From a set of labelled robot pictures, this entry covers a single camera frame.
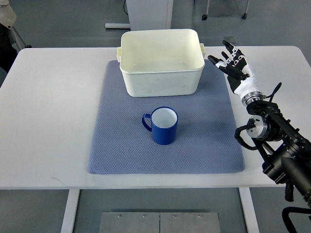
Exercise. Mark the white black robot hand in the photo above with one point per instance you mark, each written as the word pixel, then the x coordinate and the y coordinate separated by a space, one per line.
pixel 240 74

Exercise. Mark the blue mug white inside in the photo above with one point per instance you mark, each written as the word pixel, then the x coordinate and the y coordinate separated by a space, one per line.
pixel 162 123

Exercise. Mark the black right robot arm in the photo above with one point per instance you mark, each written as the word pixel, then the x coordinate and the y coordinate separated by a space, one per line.
pixel 286 153

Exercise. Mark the cream plastic box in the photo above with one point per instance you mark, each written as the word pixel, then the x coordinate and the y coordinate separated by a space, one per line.
pixel 158 63

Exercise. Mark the grey floor outlet plate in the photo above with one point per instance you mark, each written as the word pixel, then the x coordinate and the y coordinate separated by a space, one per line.
pixel 230 39

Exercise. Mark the blue textured mat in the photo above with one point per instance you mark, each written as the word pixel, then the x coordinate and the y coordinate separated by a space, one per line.
pixel 191 134

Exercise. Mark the grey metal floor plate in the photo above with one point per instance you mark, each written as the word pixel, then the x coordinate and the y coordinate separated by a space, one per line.
pixel 154 222

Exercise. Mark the white pedestal column base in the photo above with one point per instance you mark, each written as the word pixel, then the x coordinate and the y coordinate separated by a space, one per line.
pixel 145 15

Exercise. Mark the white table leg frame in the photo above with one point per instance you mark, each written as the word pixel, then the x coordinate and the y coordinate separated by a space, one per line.
pixel 70 211

